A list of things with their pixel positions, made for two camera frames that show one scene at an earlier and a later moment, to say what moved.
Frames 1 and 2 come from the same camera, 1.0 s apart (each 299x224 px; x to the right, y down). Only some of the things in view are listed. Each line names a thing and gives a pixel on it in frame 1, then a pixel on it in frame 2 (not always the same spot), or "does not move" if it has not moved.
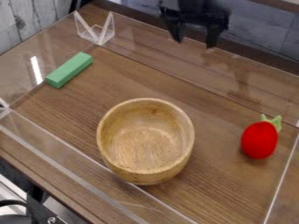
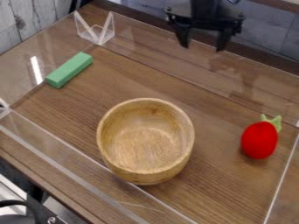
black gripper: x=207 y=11 → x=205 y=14
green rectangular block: x=65 y=73 does not move
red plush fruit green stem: x=259 y=137 does not move
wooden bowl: x=144 y=137 does not move
